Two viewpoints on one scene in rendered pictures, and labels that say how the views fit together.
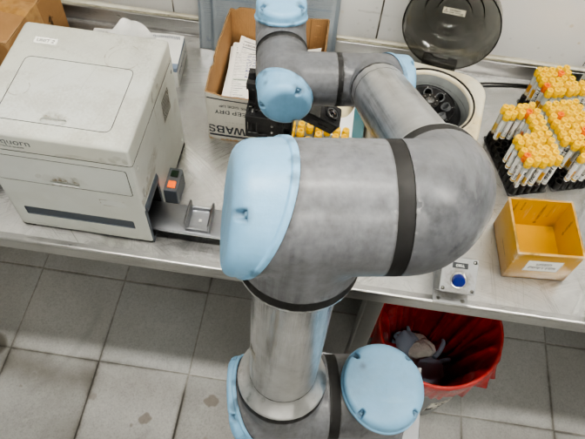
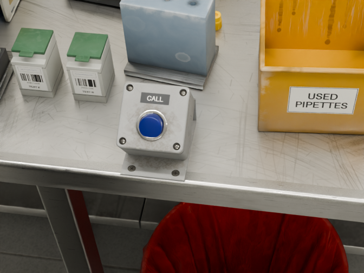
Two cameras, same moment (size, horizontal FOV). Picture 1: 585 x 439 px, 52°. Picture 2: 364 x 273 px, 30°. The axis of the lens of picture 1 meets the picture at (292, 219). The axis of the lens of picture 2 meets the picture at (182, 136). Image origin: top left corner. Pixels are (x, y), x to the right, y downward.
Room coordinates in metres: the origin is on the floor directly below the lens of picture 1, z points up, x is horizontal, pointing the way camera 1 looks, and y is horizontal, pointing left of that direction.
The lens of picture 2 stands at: (0.11, -0.43, 1.46)
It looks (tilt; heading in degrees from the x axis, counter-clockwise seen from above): 50 degrees down; 9
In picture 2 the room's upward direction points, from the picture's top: 4 degrees counter-clockwise
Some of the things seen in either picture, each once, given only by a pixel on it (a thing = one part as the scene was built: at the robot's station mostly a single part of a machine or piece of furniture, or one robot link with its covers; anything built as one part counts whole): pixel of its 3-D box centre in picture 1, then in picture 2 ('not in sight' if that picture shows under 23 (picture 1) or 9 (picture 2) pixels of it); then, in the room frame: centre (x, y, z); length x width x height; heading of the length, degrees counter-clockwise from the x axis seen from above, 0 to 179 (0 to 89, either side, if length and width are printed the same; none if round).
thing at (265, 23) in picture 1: (280, 30); not in sight; (0.71, 0.04, 1.35); 0.09 x 0.08 x 0.11; 7
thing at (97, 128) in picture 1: (98, 136); not in sight; (0.74, 0.40, 1.03); 0.31 x 0.27 x 0.30; 87
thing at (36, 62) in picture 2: not in sight; (37, 62); (0.66, -0.18, 0.91); 0.05 x 0.04 x 0.07; 177
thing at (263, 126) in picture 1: (272, 103); not in sight; (0.72, 0.05, 1.19); 0.09 x 0.08 x 0.12; 87
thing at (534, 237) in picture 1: (536, 239); (318, 60); (0.66, -0.50, 0.93); 0.13 x 0.13 x 0.10; 1
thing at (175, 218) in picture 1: (189, 218); not in sight; (0.64, 0.21, 0.92); 0.21 x 0.07 x 0.05; 87
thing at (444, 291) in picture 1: (455, 266); (160, 109); (0.59, -0.33, 0.92); 0.13 x 0.07 x 0.08; 177
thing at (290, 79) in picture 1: (295, 78); not in sight; (0.62, 0.01, 1.35); 0.11 x 0.11 x 0.08; 7
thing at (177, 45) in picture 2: not in sight; (169, 32); (0.70, -0.33, 0.92); 0.10 x 0.07 x 0.10; 79
